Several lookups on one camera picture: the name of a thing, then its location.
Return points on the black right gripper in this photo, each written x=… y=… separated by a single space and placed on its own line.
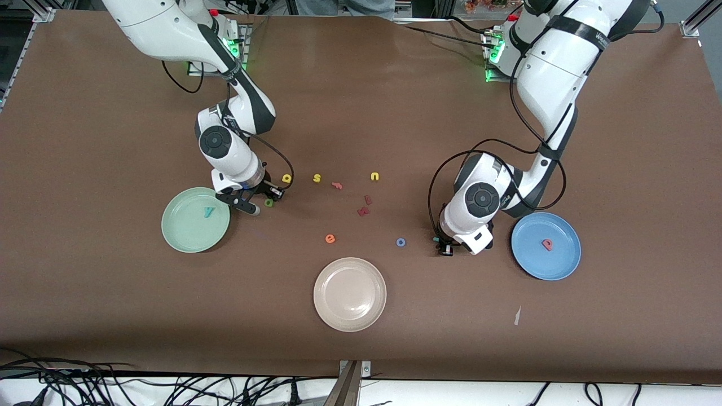
x=265 y=188

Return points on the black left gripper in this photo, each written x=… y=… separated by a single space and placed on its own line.
x=445 y=247

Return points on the pink foam letter d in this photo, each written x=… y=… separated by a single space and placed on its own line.
x=547 y=244

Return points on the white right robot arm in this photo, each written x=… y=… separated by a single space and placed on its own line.
x=163 y=28

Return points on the dark red foam letter k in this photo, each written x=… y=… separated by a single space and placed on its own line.
x=362 y=211

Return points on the green plate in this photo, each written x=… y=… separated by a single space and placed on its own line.
x=189 y=231

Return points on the white paper scrap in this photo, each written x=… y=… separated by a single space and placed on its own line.
x=517 y=316

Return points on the beige plate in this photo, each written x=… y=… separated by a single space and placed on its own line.
x=350 y=294

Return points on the blue plate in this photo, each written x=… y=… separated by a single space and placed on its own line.
x=558 y=265

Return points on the person in grey clothes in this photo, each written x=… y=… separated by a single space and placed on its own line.
x=344 y=7

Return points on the brown table cover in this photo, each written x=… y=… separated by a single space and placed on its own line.
x=113 y=310

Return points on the orange flowers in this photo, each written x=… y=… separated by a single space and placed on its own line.
x=479 y=5

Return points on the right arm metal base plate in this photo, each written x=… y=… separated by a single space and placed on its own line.
x=245 y=39

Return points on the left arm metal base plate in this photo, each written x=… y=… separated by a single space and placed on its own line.
x=496 y=80

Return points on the metal table edge bracket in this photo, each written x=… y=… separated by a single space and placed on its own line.
x=347 y=389

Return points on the aluminium frame profile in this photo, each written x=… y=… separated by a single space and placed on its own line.
x=692 y=25
x=44 y=14

